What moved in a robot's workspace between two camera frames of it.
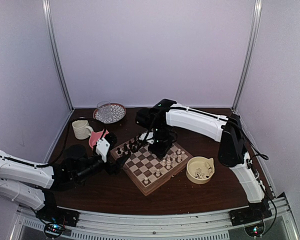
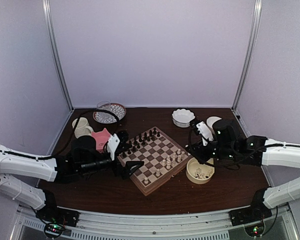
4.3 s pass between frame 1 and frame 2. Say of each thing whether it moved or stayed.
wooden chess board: stayed
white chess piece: stayed
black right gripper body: moved
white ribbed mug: stayed
